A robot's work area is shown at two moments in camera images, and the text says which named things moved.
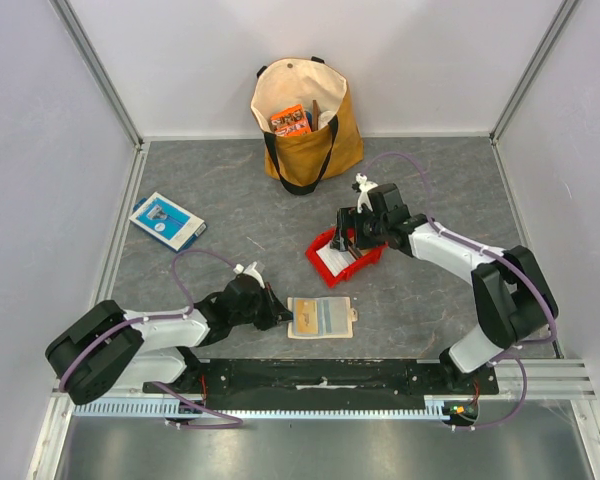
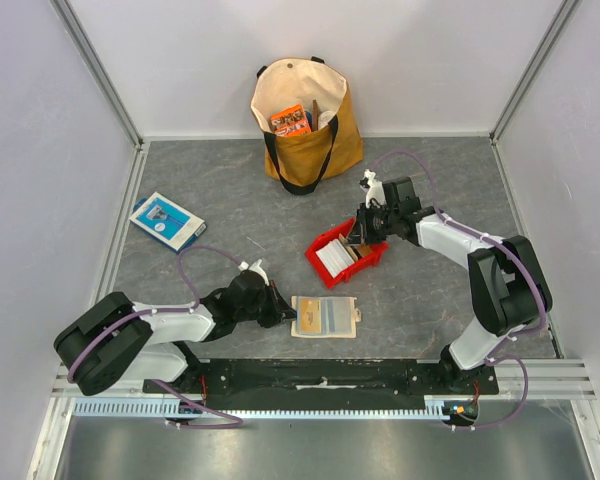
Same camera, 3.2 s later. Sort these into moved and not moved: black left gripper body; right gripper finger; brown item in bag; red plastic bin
Moved: right gripper finger
Not moved: brown item in bag; red plastic bin; black left gripper body
